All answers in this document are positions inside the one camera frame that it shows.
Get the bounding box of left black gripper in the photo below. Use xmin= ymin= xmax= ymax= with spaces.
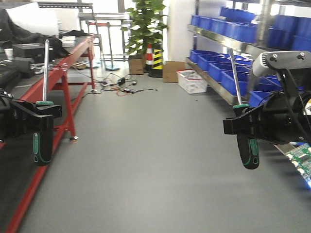
xmin=0 ymin=88 xmax=62 ymax=143

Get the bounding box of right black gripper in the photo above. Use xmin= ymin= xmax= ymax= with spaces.
xmin=223 ymin=90 xmax=311 ymax=143

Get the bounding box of green black screwdriver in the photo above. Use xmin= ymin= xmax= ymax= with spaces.
xmin=33 ymin=39 xmax=52 ymax=166
xmin=228 ymin=49 xmax=259 ymax=170

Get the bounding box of green circuit board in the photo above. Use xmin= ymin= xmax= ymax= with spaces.
xmin=285 ymin=143 xmax=311 ymax=187

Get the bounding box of white paper cup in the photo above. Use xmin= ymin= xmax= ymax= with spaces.
xmin=4 ymin=48 xmax=14 ymax=60

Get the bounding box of white plastic basket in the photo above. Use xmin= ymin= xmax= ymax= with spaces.
xmin=176 ymin=69 xmax=207 ymax=94

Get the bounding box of steel shelf rack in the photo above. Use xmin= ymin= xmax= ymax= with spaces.
xmin=186 ymin=0 xmax=311 ymax=105

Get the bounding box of brown cardboard box on floor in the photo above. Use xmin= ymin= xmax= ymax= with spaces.
xmin=163 ymin=61 xmax=185 ymax=83

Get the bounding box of yellow black traffic cone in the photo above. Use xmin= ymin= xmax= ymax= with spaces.
xmin=148 ymin=42 xmax=163 ymax=78

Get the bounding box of red white traffic cone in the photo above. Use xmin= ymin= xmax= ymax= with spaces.
xmin=144 ymin=44 xmax=153 ymax=73

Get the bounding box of green potted plant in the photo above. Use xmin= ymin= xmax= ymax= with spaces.
xmin=121 ymin=0 xmax=169 ymax=56

